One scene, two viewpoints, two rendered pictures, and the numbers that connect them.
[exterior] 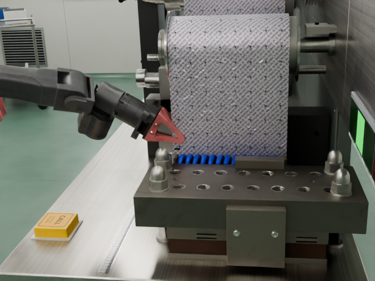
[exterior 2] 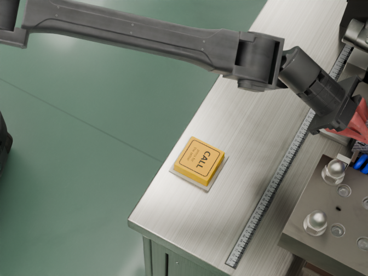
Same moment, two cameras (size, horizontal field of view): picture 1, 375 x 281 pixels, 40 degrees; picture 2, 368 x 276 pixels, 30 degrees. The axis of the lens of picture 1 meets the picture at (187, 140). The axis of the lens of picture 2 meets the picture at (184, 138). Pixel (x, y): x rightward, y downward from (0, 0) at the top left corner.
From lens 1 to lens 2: 75 cm
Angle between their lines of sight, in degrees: 44
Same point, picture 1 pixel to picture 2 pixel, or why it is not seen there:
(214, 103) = not seen: outside the picture
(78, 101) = (254, 90)
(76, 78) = (260, 54)
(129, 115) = (314, 106)
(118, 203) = (275, 132)
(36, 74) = (211, 47)
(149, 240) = not seen: hidden behind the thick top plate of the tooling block
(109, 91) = (298, 73)
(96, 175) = not seen: hidden behind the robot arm
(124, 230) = (269, 195)
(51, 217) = (195, 149)
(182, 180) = (345, 217)
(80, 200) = (233, 107)
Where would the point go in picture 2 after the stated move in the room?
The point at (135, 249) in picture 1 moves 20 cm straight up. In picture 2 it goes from (272, 237) to (291, 190)
